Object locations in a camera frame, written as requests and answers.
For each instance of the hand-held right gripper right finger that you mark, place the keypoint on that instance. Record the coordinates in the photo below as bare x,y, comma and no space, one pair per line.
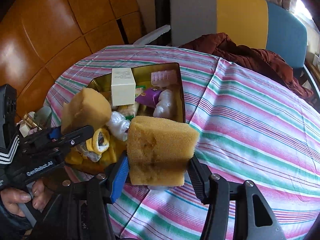
196,177

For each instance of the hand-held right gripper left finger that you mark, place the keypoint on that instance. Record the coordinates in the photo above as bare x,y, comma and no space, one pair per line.
120,177

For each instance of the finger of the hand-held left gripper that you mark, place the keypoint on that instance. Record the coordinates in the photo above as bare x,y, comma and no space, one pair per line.
75,138
53,133

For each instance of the yellow and white sock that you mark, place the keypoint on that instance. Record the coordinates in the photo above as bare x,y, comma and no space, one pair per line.
98,142

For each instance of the small yellow sponge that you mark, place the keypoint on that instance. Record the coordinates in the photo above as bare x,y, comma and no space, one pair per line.
85,110

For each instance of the large yellow sponge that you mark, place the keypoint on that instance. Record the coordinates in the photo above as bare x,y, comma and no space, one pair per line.
160,150

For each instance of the clear plastic bag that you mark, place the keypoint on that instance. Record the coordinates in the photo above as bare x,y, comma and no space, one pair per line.
165,103
118,126

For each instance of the snack packet with yellow label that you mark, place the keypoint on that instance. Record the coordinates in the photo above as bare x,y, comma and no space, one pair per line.
128,109

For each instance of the cream box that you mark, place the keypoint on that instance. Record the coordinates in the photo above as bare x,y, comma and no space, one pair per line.
122,87

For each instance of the gold tin box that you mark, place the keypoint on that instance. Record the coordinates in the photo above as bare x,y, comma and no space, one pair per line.
181,100

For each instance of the purple packet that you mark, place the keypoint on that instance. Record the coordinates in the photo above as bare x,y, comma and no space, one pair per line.
148,97

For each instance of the pink packet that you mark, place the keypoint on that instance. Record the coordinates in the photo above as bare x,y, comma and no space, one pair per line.
165,78

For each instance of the person's left hand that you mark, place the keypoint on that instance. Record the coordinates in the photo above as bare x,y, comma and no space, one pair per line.
15,197

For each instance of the grey glass jar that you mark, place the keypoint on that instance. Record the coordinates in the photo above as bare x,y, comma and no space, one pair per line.
43,115

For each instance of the brass-coloured bottle top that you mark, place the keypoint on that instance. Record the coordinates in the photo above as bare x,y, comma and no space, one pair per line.
31,121

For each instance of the striped tablecloth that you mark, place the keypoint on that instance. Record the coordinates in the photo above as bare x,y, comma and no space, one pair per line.
250,135

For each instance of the wooden wardrobe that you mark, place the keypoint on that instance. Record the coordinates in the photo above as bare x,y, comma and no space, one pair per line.
62,25

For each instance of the dark red jacket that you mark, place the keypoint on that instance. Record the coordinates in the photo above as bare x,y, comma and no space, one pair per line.
250,55

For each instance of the grey yellow blue chair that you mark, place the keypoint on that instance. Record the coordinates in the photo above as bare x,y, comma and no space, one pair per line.
240,17

